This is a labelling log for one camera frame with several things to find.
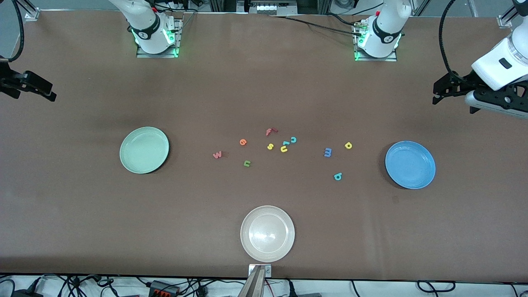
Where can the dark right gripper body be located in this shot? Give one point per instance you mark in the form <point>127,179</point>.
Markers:
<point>8,78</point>

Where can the blue foam letter m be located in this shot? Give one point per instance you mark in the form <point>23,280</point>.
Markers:
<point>328,152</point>

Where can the teal letter b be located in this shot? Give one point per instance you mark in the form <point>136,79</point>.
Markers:
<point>335,175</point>

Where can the red foam letter w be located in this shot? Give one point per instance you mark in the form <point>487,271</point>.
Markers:
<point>217,155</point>

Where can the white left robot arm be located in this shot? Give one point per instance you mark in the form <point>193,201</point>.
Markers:
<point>383,29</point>

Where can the blue plate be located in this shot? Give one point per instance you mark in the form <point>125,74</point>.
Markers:
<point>410,165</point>

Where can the light green plate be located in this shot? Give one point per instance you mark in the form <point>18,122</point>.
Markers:
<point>144,150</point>

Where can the brown table cover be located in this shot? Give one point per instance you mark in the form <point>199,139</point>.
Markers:
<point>264,82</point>

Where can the grey connector box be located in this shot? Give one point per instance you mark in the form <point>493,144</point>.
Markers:
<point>272,7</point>

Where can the black orange power strip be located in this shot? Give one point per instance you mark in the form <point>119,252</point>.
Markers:
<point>163,288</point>

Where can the white plate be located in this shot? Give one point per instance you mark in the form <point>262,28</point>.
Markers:
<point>267,234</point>

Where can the metal corner bracket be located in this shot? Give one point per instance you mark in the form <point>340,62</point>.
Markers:
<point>32,15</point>
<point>505,21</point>

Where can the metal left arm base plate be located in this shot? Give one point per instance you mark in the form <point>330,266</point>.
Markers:
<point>375,59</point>

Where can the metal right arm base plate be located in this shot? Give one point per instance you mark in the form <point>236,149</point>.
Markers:
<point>156,55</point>

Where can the metal mount bracket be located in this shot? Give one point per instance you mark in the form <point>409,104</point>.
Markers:
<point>268,271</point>

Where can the aluminium camera mount profile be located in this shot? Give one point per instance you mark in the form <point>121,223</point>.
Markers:
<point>252,286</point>

